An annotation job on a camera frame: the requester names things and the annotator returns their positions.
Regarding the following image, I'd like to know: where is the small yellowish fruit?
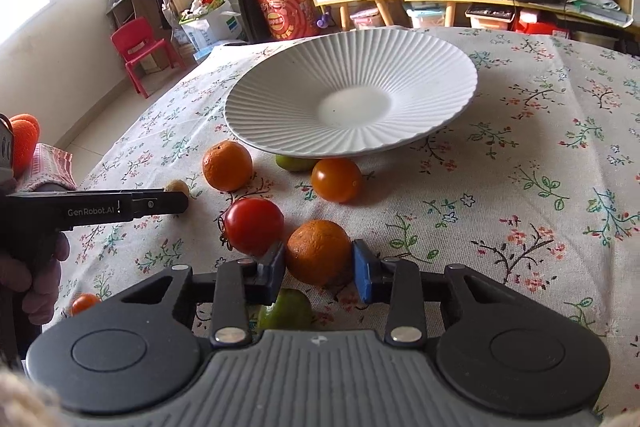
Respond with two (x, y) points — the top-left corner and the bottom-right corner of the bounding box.
(164, 179), (191, 197)

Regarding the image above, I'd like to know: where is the green fruit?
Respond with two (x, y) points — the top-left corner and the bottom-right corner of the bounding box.
(274, 155), (318, 172)
(257, 288), (314, 332)

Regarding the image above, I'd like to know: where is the red tomato with stem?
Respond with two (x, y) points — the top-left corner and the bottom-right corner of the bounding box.
(222, 197), (284, 258)

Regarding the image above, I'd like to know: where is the small orange mandarin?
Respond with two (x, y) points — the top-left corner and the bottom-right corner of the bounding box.
(285, 220), (354, 287)

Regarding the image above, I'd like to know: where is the large orange mandarin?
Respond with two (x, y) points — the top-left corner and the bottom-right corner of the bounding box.
(202, 140), (254, 192)

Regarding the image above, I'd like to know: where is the small orange tomato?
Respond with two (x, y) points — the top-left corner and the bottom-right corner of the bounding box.
(70, 293), (101, 317)

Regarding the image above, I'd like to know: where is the left gloved hand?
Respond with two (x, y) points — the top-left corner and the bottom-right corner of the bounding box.
(1, 233), (70, 325)

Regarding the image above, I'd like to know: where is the orange plush cushion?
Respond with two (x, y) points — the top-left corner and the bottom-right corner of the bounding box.
(10, 114), (40, 179)

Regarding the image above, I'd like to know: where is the green fruit under plate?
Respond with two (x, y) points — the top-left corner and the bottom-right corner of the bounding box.
(274, 155), (318, 172)

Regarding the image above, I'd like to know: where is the red plastic chair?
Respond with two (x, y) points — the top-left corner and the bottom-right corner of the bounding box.
(111, 17), (186, 98)

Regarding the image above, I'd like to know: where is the floral tablecloth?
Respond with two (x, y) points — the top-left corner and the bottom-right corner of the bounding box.
(55, 28), (639, 416)

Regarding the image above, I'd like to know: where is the white ribbed plate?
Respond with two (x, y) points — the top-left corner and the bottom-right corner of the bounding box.
(224, 28), (478, 158)

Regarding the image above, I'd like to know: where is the white cardboard box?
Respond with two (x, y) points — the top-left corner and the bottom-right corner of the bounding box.
(180, 0), (243, 51)

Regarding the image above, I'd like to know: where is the red gift box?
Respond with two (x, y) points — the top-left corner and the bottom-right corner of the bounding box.
(258, 0), (319, 40)

